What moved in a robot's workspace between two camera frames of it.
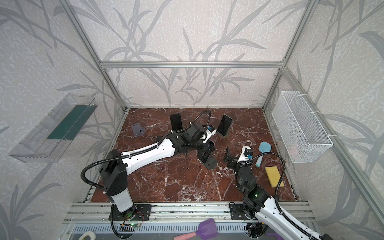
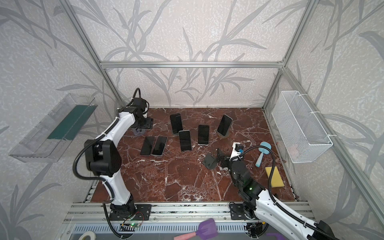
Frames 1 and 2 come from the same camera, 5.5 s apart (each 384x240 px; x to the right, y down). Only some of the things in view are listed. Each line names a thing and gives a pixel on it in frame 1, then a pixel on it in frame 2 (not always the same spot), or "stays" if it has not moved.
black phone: (224, 125) stays
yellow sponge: (273, 175) stays
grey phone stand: (137, 130) stays
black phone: (204, 153) -> (147, 145)
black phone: (176, 121) stays
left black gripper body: (205, 149) -> (145, 123)
